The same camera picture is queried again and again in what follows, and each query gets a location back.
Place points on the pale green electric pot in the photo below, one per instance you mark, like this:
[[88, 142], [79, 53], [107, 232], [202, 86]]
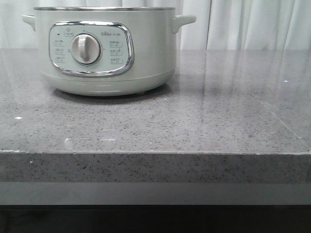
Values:
[[106, 51]]

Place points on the white curtain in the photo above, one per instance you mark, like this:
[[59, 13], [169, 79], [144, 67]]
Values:
[[220, 24]]

